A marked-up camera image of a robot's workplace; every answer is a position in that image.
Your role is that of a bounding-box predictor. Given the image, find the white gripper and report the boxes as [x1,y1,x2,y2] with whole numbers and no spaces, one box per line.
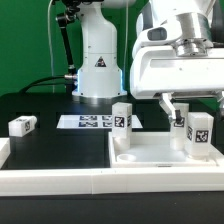
[130,25,224,124]

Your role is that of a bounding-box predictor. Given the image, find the white marker base plate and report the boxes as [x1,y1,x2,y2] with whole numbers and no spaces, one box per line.
[56,114,144,130]

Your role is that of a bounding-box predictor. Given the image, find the black cable bundle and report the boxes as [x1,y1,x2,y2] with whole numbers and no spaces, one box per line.
[18,75,79,94]

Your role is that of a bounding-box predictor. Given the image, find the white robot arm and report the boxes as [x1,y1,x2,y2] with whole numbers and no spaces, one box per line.
[55,0,224,122]

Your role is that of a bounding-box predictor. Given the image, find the white square tabletop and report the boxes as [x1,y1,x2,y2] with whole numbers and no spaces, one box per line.
[108,132,224,168]

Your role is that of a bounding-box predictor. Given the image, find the white thin cable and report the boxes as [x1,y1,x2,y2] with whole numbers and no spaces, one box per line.
[47,0,56,94]

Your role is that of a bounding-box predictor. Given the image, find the white U-shaped obstacle fence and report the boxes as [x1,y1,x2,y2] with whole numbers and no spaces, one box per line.
[0,138,224,196]

